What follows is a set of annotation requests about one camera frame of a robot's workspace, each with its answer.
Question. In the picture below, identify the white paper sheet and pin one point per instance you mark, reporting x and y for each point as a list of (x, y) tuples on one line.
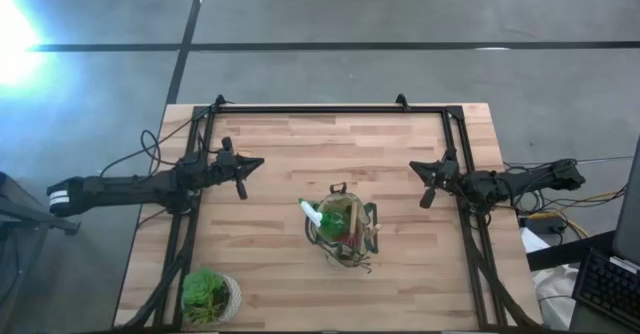
[(532, 241)]

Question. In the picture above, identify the green spray bottle white nozzle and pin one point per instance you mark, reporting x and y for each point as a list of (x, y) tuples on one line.
[(335, 226)]

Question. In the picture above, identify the black metal stand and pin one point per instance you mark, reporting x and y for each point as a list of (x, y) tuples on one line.
[(30, 214)]

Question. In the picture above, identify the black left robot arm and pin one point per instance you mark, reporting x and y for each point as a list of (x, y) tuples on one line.
[(125, 189)]

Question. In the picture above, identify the black computer keyboard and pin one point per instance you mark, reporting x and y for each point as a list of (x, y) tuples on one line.
[(607, 286)]

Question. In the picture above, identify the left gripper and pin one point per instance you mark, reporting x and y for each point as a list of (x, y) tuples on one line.
[(220, 169)]

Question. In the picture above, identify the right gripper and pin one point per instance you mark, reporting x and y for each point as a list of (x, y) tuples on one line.
[(455, 179)]

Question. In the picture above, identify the black aluminium table frame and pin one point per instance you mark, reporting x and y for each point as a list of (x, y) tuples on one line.
[(325, 109)]

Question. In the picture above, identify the beige green canvas gardening bag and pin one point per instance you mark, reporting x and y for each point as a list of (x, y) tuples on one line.
[(345, 259)]

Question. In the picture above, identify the green succulent in white pot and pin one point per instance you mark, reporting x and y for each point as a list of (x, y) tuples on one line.
[(200, 289)]

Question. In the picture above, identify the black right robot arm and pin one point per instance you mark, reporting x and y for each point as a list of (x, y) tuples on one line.
[(525, 179)]

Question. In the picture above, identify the black desk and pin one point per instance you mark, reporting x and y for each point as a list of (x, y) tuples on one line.
[(565, 251)]

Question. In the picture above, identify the white plastic bag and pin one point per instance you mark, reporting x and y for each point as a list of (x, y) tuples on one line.
[(555, 294)]

